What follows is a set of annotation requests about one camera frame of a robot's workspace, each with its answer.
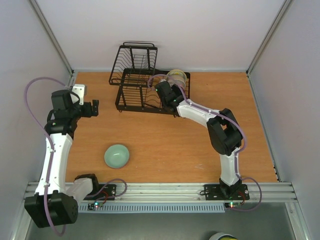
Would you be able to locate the yellow white round object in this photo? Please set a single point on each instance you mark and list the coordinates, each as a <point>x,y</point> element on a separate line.
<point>222,236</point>

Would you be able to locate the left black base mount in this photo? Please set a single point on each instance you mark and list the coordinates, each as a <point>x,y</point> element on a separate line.
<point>109,191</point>

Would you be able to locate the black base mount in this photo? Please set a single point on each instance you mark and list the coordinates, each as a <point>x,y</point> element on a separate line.
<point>109,191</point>
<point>212,192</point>

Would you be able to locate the red floral pattern bowl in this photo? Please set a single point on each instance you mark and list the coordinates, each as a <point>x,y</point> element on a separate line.
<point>177,79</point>

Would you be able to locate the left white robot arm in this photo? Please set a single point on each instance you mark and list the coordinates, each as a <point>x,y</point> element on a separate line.
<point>53,204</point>

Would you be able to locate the light green bowl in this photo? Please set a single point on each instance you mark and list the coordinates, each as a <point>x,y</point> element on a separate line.
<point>116,156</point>

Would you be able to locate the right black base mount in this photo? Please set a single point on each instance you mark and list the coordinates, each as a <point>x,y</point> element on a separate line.
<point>212,192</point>

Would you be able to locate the right small circuit board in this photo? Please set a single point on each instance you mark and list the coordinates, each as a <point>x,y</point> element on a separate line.
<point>232,205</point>

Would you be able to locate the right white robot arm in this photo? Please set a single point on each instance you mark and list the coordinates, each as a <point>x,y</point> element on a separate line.
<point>224,132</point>

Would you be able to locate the blue yellow sun bowl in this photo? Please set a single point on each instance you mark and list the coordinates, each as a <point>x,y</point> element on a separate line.
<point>176,73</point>

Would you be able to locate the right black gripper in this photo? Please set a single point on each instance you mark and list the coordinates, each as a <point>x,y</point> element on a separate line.
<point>162,87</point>

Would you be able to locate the red diamond pattern bowl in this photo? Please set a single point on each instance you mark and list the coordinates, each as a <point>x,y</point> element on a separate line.
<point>177,85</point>

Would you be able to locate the aluminium frame rail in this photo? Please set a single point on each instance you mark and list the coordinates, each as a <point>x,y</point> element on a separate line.
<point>272,192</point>

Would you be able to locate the left small circuit board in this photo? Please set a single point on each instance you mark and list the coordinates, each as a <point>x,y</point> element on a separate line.
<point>94,206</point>

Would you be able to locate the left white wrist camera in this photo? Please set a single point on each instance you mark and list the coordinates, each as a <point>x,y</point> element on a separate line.
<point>78,93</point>

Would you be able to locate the black wire dish rack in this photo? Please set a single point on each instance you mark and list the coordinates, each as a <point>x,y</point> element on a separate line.
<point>134,64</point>

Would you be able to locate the small circuit board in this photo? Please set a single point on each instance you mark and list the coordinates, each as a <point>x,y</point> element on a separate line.
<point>94,206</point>
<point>232,205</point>

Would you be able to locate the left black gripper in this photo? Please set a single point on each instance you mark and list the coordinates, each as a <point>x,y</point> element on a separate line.
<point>89,113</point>

